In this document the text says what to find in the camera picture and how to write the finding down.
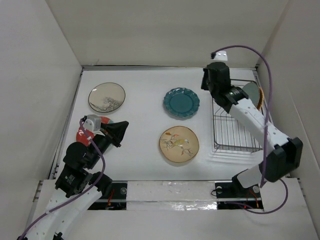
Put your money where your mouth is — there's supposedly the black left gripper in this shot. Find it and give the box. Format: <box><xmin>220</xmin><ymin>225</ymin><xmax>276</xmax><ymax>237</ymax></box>
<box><xmin>86</xmin><ymin>120</ymin><xmax>129</xmax><ymax>168</ymax></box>

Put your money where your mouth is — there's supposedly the light blue flower plate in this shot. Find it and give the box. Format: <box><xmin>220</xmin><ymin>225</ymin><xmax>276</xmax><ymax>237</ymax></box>
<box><xmin>242</xmin><ymin>82</ymin><xmax>261</xmax><ymax>108</ymax></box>

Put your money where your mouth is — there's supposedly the dark teal scalloped plate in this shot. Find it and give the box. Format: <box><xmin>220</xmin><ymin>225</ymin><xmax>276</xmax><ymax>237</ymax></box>
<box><xmin>163</xmin><ymin>87</ymin><xmax>200</xmax><ymax>118</ymax></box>

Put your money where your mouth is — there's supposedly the orange woven wicker plate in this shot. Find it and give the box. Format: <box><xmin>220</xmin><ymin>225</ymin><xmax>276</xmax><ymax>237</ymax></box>
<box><xmin>256</xmin><ymin>87</ymin><xmax>265</xmax><ymax>110</ymax></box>

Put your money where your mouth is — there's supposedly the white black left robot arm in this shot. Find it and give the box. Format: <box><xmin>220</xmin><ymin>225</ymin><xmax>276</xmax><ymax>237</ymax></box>
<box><xmin>19</xmin><ymin>114</ymin><xmax>129</xmax><ymax>240</ymax></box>

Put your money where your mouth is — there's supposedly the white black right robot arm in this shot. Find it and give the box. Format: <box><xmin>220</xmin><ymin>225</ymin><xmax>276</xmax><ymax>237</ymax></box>
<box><xmin>201</xmin><ymin>62</ymin><xmax>303</xmax><ymax>197</ymax></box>

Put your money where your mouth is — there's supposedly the red patterned plate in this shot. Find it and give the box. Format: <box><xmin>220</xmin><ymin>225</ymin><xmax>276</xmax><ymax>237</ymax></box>
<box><xmin>75</xmin><ymin>116</ymin><xmax>113</xmax><ymax>147</ymax></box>

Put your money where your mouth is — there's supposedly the cream plate with tree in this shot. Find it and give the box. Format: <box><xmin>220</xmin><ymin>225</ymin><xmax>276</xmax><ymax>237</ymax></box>
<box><xmin>88</xmin><ymin>82</ymin><xmax>126</xmax><ymax>113</ymax></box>

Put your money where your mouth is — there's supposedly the beige plate with bird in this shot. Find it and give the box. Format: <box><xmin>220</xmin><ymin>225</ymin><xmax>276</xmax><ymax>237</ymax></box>
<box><xmin>159</xmin><ymin>125</ymin><xmax>200</xmax><ymax>163</ymax></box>

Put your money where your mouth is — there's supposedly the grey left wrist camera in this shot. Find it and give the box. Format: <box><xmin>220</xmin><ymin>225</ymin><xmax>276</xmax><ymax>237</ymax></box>
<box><xmin>83</xmin><ymin>114</ymin><xmax>102</xmax><ymax>133</ymax></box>

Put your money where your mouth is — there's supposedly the dark wire dish rack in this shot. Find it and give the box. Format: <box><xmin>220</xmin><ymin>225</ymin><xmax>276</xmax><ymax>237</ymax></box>
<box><xmin>210</xmin><ymin>77</ymin><xmax>266</xmax><ymax>153</ymax></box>

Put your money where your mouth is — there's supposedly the metal base rail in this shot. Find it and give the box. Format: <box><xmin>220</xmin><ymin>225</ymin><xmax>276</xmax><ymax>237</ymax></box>
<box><xmin>90</xmin><ymin>180</ymin><xmax>264</xmax><ymax>211</ymax></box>

